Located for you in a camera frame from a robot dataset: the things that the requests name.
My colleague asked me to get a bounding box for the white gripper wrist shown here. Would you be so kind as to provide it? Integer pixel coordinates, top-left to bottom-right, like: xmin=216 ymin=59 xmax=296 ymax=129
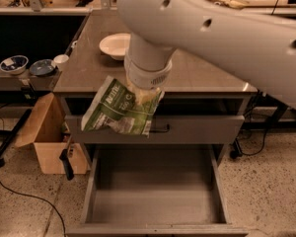
xmin=124 ymin=49 xmax=173 ymax=105

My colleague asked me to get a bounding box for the green jalapeno chip bag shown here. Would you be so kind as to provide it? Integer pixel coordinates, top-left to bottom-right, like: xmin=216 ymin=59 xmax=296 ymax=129
xmin=81 ymin=76 xmax=164 ymax=136

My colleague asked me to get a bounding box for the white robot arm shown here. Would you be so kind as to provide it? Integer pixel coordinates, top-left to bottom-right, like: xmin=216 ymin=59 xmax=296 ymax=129
xmin=117 ymin=0 xmax=296 ymax=110

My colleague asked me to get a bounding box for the grey drawer cabinet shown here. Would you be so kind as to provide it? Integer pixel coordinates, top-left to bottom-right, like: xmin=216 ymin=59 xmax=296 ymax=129
xmin=54 ymin=10 xmax=257 ymax=159

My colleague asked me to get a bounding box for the open middle drawer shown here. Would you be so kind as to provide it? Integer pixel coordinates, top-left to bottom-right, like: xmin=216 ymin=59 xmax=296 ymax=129
xmin=67 ymin=145 xmax=248 ymax=237

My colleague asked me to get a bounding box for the white bowl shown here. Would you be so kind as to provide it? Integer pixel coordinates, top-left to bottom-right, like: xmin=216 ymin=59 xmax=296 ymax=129
xmin=99 ymin=34 xmax=130 ymax=61

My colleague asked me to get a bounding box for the small white cup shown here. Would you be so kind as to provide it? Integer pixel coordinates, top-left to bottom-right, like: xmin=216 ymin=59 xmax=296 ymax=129
xmin=53 ymin=54 xmax=69 ymax=71

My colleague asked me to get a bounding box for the cardboard box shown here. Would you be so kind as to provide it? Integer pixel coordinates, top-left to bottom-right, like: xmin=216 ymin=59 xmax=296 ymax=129
xmin=14 ymin=93 xmax=89 ymax=176

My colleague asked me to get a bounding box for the dark blue bowl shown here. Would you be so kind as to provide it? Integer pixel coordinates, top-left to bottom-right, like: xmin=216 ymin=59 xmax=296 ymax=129
xmin=30 ymin=59 xmax=55 ymax=76

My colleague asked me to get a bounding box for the black metal bar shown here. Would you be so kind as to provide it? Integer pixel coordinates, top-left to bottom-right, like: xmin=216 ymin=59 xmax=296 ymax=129
xmin=0 ymin=109 xmax=32 ymax=167

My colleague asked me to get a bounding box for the grey side shelf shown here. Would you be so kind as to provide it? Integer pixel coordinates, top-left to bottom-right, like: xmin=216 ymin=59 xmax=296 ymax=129
xmin=0 ymin=70 xmax=60 ymax=91

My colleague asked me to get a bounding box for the top drawer with handle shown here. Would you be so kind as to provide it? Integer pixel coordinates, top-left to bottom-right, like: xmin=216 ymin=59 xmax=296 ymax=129
xmin=65 ymin=116 xmax=244 ymax=144

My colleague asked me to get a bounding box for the black handled tool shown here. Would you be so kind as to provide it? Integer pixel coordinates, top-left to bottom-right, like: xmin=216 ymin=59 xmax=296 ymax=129
xmin=59 ymin=137 xmax=74 ymax=181

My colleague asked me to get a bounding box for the black floor cable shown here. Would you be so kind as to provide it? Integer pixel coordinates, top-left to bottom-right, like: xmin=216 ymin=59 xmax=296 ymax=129
xmin=0 ymin=167 xmax=67 ymax=237

